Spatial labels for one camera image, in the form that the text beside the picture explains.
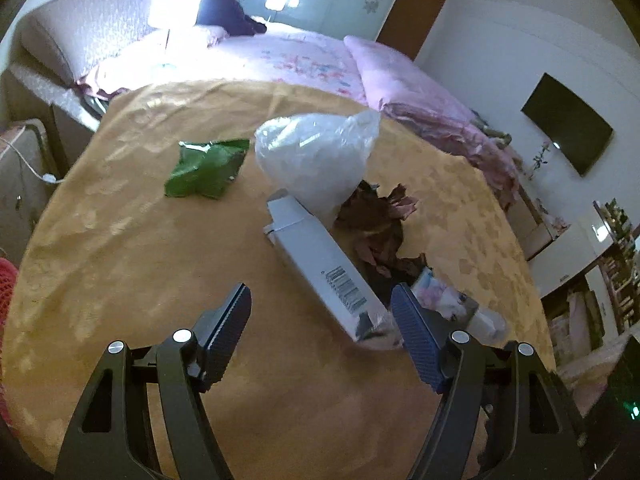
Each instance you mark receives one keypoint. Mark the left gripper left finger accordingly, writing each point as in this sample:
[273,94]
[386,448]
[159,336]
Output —
[217,333]

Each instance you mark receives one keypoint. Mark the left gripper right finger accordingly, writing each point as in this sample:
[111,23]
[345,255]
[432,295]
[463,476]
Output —
[424,334]

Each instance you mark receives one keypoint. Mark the small printed paper packet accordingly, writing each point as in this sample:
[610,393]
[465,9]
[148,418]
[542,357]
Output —
[487,326]

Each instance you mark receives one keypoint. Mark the white barcode carton box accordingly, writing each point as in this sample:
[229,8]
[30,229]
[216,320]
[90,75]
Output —
[306,245]

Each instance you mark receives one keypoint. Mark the dark dried leaves trash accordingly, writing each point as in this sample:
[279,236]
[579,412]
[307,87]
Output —
[377,224]

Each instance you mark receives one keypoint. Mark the green snack wrapper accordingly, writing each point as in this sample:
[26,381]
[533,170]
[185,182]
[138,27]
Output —
[206,169]

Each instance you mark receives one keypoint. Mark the clear bubble plastic bag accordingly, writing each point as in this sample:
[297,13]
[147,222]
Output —
[318,158]

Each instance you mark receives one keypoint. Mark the golden yellow bedspread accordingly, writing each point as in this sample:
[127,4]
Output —
[112,257]

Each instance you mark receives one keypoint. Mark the pink plastic laundry basket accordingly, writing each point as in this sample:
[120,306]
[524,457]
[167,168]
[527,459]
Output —
[8,276]

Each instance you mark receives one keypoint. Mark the pink folded quilt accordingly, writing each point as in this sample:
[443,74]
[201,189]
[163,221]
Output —
[396,87]

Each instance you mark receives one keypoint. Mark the grey upholstered nightstand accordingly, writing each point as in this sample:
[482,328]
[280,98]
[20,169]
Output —
[25,158]

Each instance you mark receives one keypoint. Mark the pink floral bed sheet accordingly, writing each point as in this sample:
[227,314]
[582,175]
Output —
[281,54]

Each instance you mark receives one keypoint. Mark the dark purple plush pillow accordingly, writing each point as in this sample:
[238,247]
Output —
[229,15]

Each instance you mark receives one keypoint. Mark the brown wooden door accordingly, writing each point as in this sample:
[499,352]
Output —
[408,24]

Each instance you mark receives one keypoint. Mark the lit table lamp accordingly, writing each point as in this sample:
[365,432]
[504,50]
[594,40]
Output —
[170,15]

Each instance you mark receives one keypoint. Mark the grey padded headboard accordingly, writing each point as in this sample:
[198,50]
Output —
[70,37]

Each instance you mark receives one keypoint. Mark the wall mounted black television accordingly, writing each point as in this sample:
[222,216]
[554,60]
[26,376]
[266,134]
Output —
[576,129]

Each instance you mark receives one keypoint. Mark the grey bed frame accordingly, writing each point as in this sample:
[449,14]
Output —
[33,92]

